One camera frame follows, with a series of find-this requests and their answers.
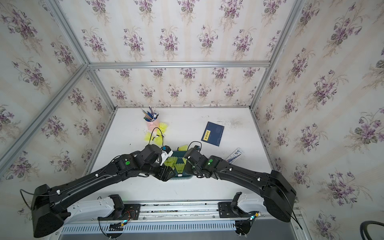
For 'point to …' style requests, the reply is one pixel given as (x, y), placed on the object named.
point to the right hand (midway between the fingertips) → (188, 170)
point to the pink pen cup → (150, 125)
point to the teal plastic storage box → (183, 176)
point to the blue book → (213, 133)
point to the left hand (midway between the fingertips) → (174, 174)
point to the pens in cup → (150, 116)
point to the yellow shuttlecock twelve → (183, 148)
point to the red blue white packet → (234, 155)
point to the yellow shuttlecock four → (179, 168)
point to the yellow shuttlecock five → (150, 136)
